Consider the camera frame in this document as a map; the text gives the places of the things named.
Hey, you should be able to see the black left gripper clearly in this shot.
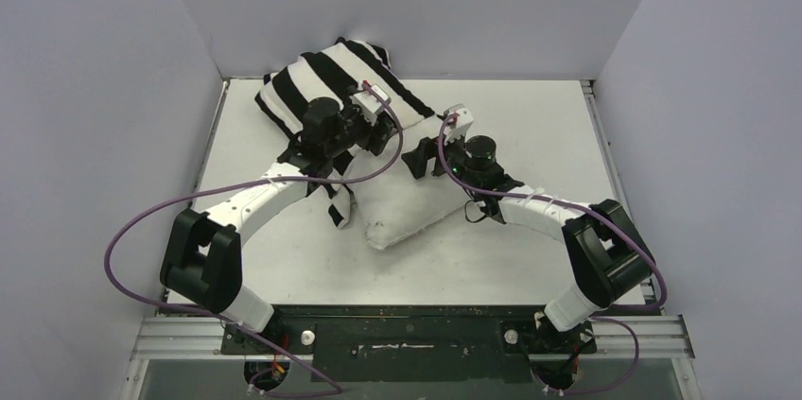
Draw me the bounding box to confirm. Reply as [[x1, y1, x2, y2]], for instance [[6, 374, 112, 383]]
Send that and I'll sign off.
[[325, 90, 395, 159]]

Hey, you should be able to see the black white striped pillowcase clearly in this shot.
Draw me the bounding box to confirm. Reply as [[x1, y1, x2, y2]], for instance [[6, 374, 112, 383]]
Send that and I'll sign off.
[[253, 36, 440, 231]]

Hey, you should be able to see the white pillow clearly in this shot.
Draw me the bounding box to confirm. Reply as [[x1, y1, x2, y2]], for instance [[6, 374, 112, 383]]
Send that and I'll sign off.
[[349, 138, 467, 251]]

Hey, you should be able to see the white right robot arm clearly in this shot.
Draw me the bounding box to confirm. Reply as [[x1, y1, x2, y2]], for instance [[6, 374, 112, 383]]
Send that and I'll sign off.
[[402, 135, 654, 351]]

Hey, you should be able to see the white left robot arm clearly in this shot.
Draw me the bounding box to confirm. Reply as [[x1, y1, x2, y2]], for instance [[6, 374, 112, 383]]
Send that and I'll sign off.
[[160, 89, 401, 353]]

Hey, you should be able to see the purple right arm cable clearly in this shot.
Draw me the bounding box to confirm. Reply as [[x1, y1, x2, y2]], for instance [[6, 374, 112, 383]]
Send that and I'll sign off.
[[433, 113, 669, 314]]

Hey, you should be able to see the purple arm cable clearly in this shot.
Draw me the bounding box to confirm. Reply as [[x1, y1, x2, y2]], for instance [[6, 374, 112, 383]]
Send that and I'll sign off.
[[102, 81, 408, 319], [433, 113, 669, 314]]

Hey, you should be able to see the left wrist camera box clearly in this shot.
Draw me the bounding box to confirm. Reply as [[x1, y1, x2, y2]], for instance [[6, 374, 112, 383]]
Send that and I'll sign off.
[[350, 82, 392, 124]]

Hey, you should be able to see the black metal base rail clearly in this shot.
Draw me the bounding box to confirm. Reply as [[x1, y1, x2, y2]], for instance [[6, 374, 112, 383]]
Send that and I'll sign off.
[[132, 305, 694, 391]]

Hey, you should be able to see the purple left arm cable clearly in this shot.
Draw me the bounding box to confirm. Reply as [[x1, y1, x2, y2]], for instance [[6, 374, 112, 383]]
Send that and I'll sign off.
[[102, 81, 408, 319]]

